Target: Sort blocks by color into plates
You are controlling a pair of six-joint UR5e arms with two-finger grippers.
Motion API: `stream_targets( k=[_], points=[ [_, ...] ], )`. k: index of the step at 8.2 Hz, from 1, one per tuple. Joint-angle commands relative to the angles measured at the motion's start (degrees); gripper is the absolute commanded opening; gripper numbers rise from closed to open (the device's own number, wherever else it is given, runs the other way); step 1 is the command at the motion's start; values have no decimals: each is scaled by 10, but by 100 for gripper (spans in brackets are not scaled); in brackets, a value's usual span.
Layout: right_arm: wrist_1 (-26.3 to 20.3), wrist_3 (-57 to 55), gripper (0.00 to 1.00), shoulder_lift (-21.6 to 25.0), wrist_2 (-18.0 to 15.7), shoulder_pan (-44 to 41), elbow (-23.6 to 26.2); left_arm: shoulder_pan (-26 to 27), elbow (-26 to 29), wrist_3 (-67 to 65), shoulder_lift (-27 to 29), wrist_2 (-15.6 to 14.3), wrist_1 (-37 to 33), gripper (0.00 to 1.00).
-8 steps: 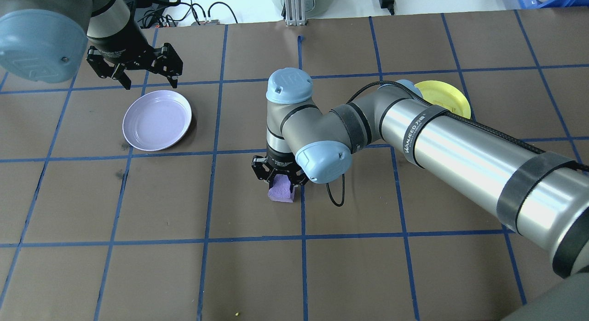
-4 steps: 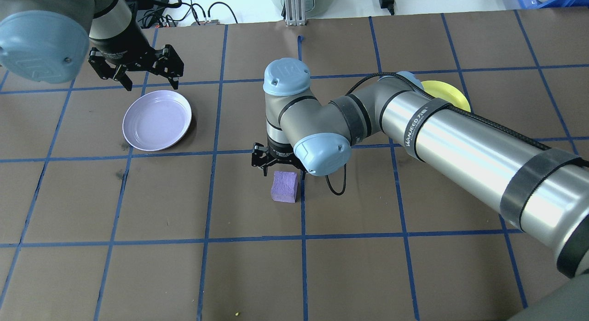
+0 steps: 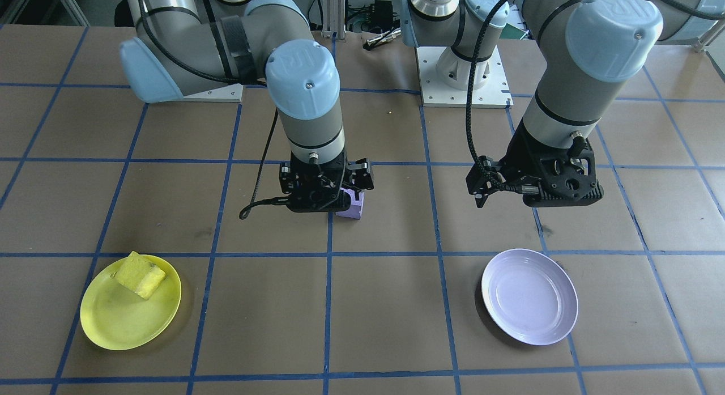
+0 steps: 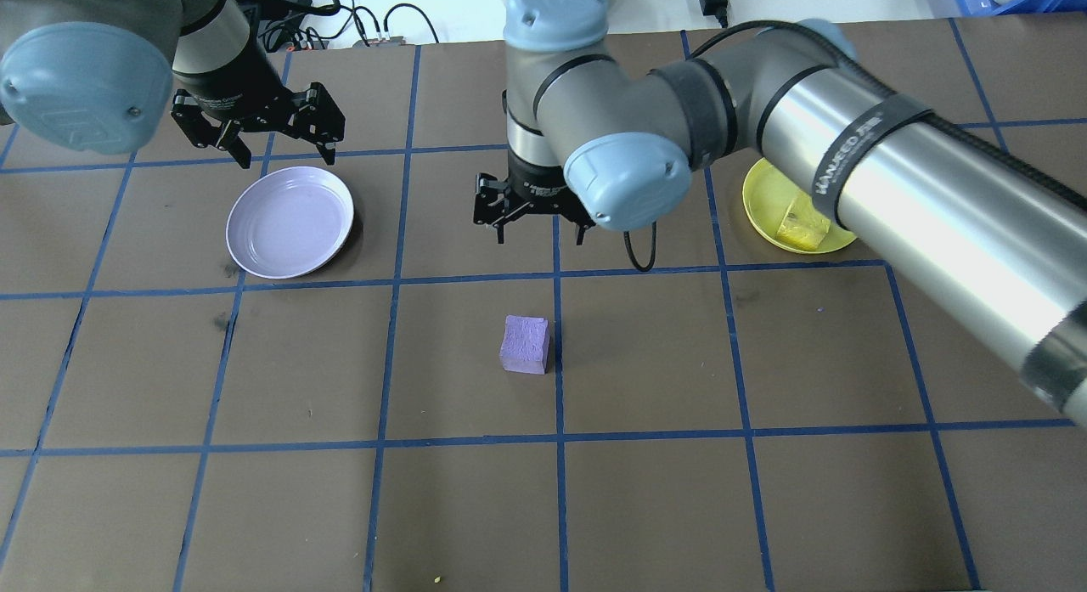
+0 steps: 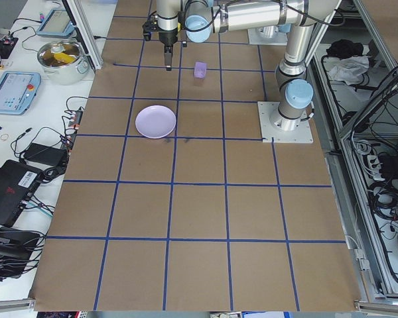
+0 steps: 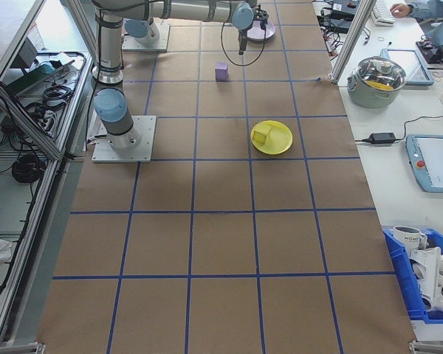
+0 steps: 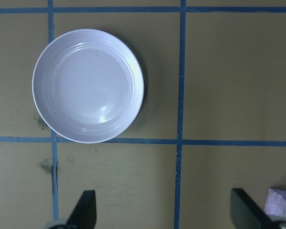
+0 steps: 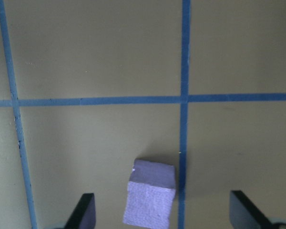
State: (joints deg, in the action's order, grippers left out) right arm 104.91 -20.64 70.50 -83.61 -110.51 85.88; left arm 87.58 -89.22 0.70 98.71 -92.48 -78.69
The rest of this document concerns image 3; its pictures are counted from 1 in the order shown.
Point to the purple foam block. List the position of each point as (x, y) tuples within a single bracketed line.
[(354, 211)]

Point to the yellow foam block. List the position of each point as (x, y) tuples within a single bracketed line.
[(140, 276)]

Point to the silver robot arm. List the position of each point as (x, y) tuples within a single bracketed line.
[(595, 55), (306, 83)]

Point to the purple plastic plate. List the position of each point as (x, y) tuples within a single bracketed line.
[(529, 296)]

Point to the metal plug connector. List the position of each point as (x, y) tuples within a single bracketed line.
[(382, 39)]

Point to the black electronics box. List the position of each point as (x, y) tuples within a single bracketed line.
[(379, 12)]

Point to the yellow plastic plate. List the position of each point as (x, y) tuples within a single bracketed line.
[(122, 318)]

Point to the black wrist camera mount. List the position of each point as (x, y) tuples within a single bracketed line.
[(320, 204), (566, 195)]

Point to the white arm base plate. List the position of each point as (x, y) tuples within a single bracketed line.
[(218, 93), (436, 83)]

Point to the aluminium frame post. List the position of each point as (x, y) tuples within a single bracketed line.
[(334, 12)]

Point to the grey metal frame bar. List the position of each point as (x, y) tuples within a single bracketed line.
[(68, 4), (712, 41)]

